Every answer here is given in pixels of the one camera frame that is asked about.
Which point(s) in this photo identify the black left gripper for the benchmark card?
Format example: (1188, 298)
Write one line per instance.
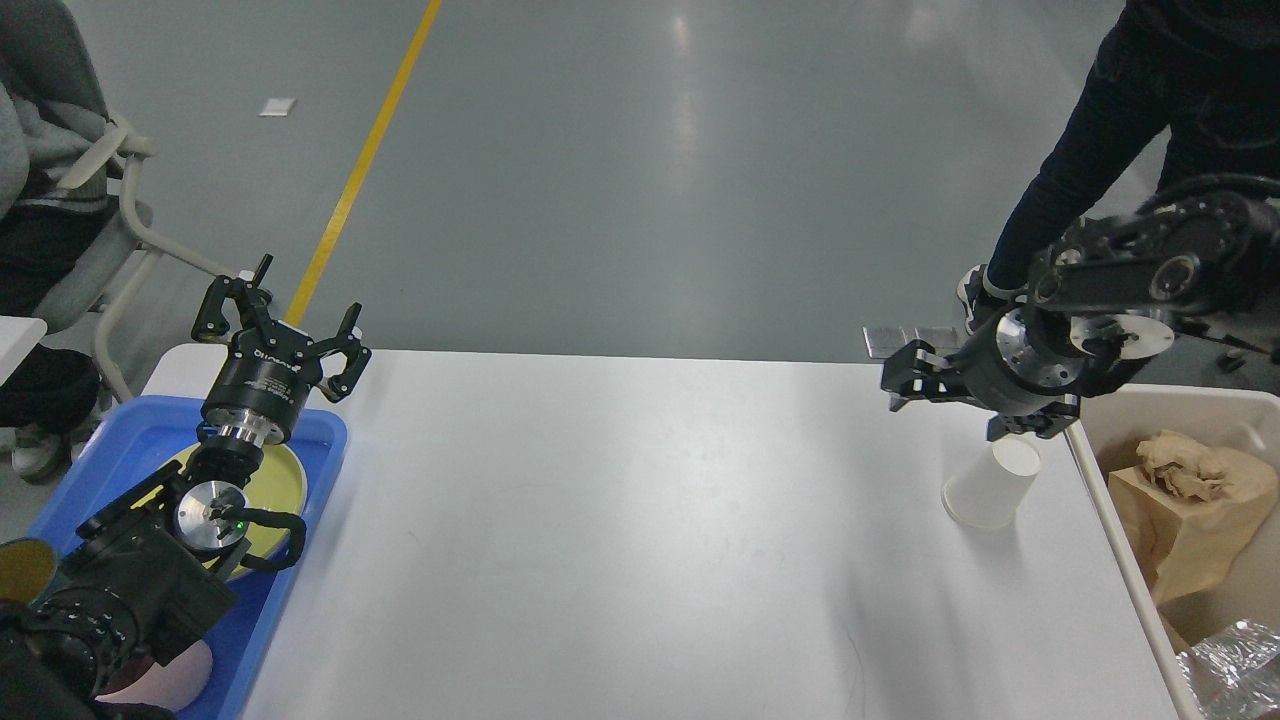
(259, 387)

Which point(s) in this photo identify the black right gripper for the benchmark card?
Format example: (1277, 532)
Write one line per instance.
(1007, 366)

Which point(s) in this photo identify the white paper cup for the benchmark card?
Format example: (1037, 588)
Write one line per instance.
(988, 492)

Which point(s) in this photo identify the yellow plate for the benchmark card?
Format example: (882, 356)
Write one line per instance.
(280, 485)

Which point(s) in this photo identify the brown paper ball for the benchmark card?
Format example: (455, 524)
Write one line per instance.
(1183, 467)

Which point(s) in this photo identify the brown paper bag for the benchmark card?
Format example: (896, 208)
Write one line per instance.
(1186, 545)

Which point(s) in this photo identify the pink mug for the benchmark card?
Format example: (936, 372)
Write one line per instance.
(173, 687)

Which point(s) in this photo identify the silver foil bag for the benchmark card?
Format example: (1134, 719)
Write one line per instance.
(1234, 673)

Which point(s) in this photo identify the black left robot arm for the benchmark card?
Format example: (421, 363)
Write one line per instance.
(150, 575)

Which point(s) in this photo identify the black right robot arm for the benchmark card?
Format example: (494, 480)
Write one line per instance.
(1200, 259)

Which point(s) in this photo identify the metal floor socket plates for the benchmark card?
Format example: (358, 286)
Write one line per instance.
(882, 341)

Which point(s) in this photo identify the beige plastic bin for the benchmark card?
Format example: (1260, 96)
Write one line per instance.
(1105, 438)

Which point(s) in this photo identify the blue plastic tray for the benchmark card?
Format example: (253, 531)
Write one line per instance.
(135, 439)

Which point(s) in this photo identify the grey chair at left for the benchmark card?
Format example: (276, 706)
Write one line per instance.
(110, 240)

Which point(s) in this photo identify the person in grey sweater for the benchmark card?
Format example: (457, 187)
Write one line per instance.
(53, 112)

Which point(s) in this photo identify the blue mug yellow inside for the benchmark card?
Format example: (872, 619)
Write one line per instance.
(28, 566)

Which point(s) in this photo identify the person in dark clothes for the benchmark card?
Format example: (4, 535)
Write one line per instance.
(1204, 71)

